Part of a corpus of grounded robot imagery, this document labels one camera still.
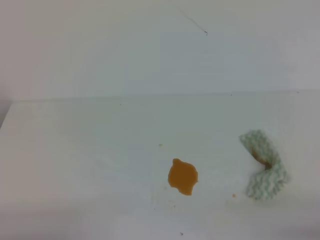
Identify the brown coffee stain puddle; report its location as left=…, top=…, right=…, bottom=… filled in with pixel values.
left=168, top=158, right=198, bottom=196

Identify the green white striped rag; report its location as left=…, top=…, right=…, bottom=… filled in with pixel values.
left=239, top=129, right=289, bottom=201

